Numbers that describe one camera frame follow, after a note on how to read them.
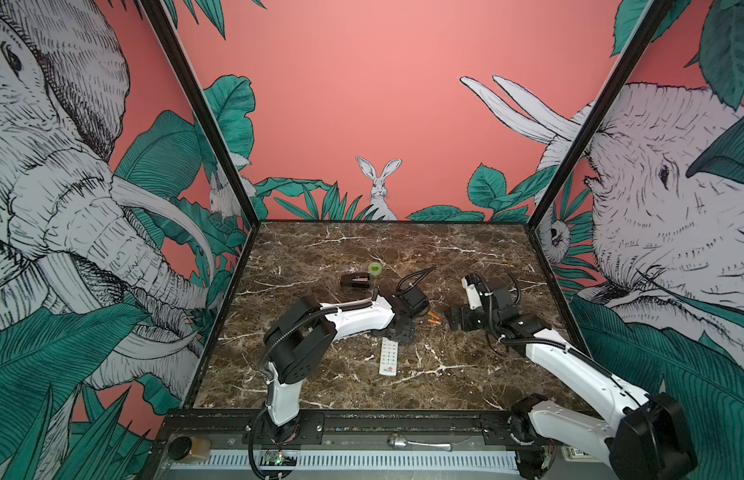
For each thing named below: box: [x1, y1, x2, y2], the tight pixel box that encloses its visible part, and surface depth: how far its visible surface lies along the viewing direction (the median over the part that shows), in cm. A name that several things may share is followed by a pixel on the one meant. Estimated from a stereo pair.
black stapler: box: [340, 272, 370, 288], surface depth 103 cm
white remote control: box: [379, 337, 399, 377], surface depth 85 cm
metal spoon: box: [387, 433, 453, 452], surface depth 74 cm
